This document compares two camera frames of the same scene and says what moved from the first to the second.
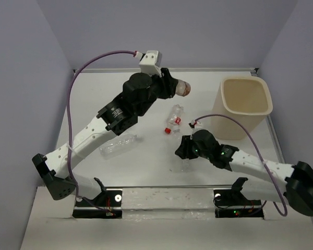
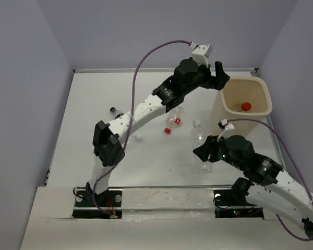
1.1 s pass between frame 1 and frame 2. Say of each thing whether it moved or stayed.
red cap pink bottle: moved
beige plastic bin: stayed
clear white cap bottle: moved
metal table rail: stayed
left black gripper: moved
